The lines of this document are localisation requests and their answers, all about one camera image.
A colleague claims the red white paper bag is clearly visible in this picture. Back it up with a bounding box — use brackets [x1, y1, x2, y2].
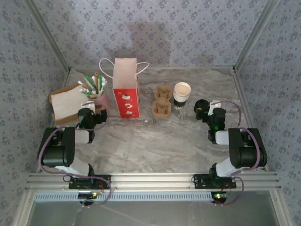
[98, 57, 150, 118]

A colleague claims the paper coffee cup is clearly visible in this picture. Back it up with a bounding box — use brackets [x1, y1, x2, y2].
[173, 81, 191, 99]

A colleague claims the brown pulp cup carrier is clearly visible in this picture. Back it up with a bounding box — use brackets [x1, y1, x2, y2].
[152, 88, 174, 119]
[152, 85, 174, 118]

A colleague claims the pink straw holder cup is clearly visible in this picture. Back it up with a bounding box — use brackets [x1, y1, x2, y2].
[87, 90, 111, 112]

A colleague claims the white napkin stack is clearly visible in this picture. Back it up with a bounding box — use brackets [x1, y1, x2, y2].
[51, 87, 91, 120]

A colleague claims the brown cardboard napkin box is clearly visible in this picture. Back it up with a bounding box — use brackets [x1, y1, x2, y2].
[48, 83, 94, 125]

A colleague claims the brown paper straw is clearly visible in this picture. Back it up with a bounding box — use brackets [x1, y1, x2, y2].
[93, 72, 100, 94]

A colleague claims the small circuit board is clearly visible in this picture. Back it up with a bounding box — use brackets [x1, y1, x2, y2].
[211, 192, 229, 201]
[78, 192, 98, 200]

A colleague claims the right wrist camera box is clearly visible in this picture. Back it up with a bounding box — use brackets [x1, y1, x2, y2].
[210, 100, 222, 114]

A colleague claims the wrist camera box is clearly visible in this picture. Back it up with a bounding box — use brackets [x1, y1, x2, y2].
[210, 100, 222, 114]
[81, 100, 96, 111]

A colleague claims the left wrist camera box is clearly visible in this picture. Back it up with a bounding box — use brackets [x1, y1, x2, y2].
[81, 100, 96, 111]

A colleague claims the aluminium side rail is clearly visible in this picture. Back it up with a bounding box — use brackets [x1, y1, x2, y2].
[232, 68, 269, 172]
[36, 70, 72, 174]

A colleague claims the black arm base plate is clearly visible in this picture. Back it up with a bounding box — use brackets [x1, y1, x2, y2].
[193, 173, 237, 189]
[68, 174, 111, 190]

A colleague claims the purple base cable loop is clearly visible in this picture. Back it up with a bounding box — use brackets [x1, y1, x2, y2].
[213, 176, 245, 207]
[81, 180, 113, 208]

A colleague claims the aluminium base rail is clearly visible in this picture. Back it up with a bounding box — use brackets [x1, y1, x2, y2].
[25, 172, 282, 191]

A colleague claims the aluminium frame post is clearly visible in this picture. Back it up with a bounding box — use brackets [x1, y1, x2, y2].
[232, 0, 282, 72]
[23, 0, 72, 72]

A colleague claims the grey slotted cable duct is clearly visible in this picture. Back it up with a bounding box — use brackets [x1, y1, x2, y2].
[34, 191, 214, 202]

